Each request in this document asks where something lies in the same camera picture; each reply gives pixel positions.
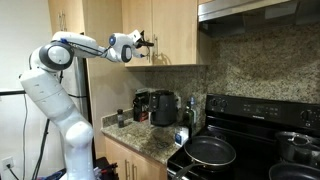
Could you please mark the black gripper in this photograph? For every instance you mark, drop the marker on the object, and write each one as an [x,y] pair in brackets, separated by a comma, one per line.
[140,42]

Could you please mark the cabinet door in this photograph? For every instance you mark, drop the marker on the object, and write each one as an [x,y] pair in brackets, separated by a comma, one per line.
[137,15]
[174,32]

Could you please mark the black air fryer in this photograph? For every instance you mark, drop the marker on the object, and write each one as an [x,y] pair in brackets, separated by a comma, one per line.
[162,108]

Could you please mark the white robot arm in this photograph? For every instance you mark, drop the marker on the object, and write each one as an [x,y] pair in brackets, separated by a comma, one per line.
[42,86]

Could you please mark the cabinet above refrigerator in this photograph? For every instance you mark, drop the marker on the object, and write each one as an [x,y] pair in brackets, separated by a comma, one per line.
[66,15]

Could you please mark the lower wooden cabinet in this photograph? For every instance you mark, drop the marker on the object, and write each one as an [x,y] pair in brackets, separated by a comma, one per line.
[132,165]

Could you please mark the black red coffee maker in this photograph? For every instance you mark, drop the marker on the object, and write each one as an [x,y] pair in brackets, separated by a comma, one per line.
[140,105]

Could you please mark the clear blue-cap bottle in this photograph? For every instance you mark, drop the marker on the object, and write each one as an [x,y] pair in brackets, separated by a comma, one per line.
[193,108]

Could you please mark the small dark spice jar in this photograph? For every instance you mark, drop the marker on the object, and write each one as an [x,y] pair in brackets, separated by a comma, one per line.
[120,118]

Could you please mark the dark green glass bottle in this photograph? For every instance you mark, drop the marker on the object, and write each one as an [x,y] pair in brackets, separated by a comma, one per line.
[188,117]

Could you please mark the white salt container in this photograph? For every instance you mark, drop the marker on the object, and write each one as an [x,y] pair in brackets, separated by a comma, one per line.
[181,135]

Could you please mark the scissors on counter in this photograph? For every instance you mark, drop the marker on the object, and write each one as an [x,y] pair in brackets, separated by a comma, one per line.
[160,144]

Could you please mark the front black frying pan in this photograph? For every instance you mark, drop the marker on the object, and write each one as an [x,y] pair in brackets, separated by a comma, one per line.
[208,151]

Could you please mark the black frying pan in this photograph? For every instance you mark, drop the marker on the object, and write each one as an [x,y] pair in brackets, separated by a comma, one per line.
[208,151]
[292,171]

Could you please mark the steel range hood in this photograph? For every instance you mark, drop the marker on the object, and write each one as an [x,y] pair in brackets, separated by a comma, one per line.
[232,17]

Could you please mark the black electric stove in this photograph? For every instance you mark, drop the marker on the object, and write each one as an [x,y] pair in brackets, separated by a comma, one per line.
[249,125]

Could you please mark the black pot on stove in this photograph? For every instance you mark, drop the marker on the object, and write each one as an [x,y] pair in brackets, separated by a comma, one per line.
[298,148]

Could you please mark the camera on tripod arm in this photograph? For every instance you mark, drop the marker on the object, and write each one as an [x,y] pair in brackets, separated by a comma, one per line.
[12,92]

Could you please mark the wall power outlet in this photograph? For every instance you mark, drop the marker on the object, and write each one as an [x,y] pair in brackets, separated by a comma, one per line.
[8,163]

